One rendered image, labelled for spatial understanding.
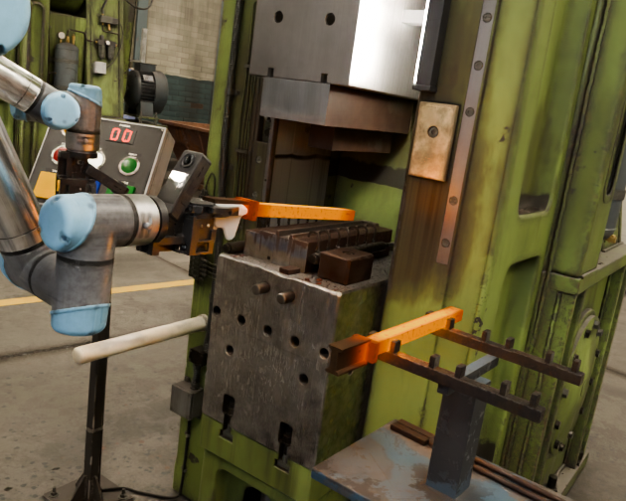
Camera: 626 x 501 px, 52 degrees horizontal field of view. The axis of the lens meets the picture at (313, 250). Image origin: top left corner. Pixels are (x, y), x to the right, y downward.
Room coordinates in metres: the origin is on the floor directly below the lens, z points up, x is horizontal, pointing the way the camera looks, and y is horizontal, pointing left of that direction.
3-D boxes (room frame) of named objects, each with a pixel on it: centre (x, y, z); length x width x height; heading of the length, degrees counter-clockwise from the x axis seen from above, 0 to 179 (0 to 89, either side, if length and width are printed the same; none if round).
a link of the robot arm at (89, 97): (1.51, 0.57, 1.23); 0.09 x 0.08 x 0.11; 129
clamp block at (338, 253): (1.52, -0.09, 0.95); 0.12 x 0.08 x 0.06; 146
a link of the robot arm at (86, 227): (0.85, 0.31, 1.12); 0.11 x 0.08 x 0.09; 146
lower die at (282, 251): (1.74, -0.02, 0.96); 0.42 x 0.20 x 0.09; 146
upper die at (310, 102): (1.74, -0.02, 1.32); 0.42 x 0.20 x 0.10; 146
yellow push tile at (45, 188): (1.71, 0.73, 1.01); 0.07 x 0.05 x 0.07; 81
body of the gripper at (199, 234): (0.98, 0.22, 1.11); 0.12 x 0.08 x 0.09; 146
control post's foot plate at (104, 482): (1.82, 0.60, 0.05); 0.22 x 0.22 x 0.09; 56
